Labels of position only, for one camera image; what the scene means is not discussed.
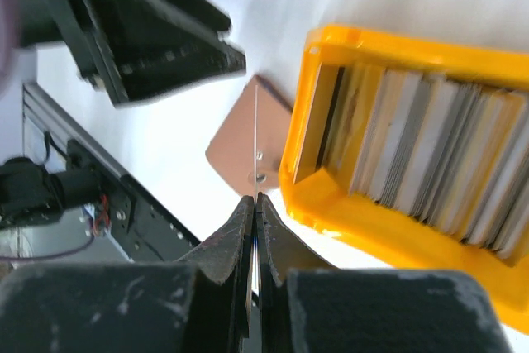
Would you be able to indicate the stack of striped cards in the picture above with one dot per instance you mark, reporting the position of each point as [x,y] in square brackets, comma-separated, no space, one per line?
[453,156]

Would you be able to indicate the gold credit card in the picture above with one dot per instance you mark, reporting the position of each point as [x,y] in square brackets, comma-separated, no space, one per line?
[256,261]

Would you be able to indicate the yellow plastic bin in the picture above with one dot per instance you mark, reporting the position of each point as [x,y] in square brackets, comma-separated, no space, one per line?
[314,196]

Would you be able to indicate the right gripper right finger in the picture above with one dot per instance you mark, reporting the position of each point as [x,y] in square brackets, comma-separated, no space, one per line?
[309,305]

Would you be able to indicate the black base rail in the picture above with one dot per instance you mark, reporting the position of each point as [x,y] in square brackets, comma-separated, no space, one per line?
[65,195]

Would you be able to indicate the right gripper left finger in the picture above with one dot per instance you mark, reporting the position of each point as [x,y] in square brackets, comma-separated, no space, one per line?
[199,303]

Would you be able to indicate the tan leather card holder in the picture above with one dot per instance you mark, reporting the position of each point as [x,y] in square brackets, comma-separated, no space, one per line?
[230,151]

